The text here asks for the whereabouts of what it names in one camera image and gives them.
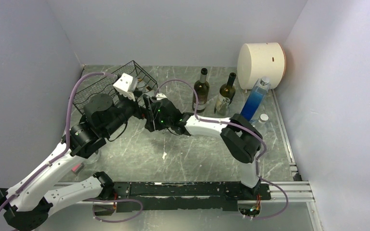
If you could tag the cream cylindrical container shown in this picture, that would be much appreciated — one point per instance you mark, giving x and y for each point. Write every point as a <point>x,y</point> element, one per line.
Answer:
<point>257,60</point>

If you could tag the black wire wine rack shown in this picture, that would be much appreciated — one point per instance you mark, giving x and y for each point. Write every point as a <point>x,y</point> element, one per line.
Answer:
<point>103,84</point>

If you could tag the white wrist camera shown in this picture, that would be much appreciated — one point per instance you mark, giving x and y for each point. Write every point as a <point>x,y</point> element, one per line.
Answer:
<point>160,96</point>
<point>126,86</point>

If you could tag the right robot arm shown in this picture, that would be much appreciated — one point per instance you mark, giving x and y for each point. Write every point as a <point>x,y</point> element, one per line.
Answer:
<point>242,139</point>

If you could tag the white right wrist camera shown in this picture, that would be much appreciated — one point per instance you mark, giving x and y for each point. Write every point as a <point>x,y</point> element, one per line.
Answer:
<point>160,96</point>

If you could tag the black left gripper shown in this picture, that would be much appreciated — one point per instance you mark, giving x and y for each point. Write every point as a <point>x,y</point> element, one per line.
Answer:
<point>141,112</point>

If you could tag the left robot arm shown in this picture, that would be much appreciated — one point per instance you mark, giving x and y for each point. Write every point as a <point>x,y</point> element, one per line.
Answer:
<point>30,202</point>

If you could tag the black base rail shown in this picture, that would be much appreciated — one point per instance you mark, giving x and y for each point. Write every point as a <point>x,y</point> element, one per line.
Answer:
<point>224,195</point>

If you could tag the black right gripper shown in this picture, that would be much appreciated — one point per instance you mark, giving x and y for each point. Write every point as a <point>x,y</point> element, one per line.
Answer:
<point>150,125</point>

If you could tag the green wine bottle silver neck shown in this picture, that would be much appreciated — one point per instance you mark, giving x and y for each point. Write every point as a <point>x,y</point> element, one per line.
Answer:
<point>202,88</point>

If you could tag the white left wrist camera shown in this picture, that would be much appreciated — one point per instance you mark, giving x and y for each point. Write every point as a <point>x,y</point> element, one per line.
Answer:
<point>126,86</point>

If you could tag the green wine bottle black neck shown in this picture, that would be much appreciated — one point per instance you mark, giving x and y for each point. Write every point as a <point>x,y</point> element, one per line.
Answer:
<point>226,94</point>

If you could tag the clear bottle white cap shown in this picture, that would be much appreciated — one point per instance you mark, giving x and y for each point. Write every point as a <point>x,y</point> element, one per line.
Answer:
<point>260,121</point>

